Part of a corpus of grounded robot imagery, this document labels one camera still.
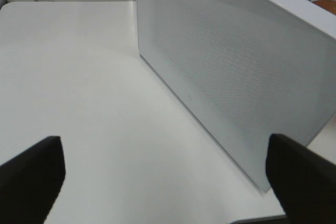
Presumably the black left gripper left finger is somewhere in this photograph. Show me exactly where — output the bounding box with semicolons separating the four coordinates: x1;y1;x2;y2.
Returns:
1;136;66;223

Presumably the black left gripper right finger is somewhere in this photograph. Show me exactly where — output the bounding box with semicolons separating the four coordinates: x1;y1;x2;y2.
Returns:
265;134;335;223

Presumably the white microwave door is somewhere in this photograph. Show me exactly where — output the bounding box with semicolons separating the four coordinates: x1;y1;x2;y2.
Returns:
136;0;335;191

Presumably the toy burger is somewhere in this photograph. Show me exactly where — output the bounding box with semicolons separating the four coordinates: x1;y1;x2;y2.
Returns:
313;0;336;15

